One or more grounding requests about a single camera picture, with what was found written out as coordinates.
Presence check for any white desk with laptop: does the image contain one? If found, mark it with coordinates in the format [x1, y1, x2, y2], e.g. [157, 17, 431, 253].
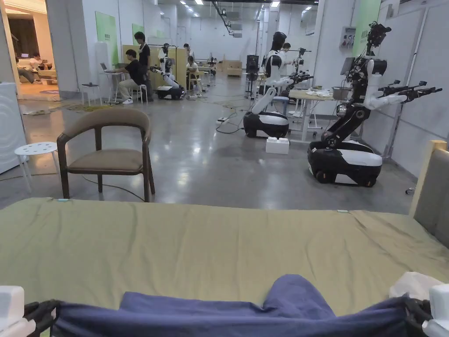
[98, 62, 128, 106]

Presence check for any wooden table with white legs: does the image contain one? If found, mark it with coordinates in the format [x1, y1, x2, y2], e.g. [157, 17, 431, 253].
[288, 85, 353, 142]

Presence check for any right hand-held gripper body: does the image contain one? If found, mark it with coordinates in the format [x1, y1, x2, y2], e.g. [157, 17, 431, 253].
[420, 283, 449, 337]

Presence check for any wooden crate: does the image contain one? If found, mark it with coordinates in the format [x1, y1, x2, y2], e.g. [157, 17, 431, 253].
[222, 60, 243, 78]

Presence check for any white round stool with holes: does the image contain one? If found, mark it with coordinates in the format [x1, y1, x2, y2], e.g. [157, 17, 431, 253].
[14, 141, 61, 192]

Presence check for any white foam block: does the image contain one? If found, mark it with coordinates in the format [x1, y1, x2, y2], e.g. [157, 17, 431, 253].
[265, 137, 291, 155]

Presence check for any bed with beige sheet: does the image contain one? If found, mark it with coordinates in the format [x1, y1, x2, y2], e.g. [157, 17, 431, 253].
[0, 197, 449, 337]

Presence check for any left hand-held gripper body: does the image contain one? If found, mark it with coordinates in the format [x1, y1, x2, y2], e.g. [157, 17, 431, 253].
[0, 286, 27, 337]

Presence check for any black device on stand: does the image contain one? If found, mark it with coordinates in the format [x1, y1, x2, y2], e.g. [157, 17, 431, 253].
[244, 54, 261, 102]

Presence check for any padded headboard with wooden frame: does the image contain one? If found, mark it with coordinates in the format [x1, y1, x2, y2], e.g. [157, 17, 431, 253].
[408, 140, 449, 248]

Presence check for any brown wooden armchair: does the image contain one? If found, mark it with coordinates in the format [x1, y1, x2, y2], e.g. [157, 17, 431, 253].
[57, 107, 156, 203]

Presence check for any dark blue garment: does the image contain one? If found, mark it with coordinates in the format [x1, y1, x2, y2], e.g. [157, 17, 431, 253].
[50, 273, 419, 337]

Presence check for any white square stool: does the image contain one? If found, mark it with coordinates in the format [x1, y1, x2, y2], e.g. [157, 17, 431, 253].
[81, 82, 103, 107]

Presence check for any black and white wheeled robot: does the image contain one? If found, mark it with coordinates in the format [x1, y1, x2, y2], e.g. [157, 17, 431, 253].
[242, 31, 315, 140]
[307, 21, 444, 187]
[150, 43, 186, 101]

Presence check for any group of people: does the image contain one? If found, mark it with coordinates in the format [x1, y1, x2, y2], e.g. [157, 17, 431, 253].
[15, 52, 54, 85]

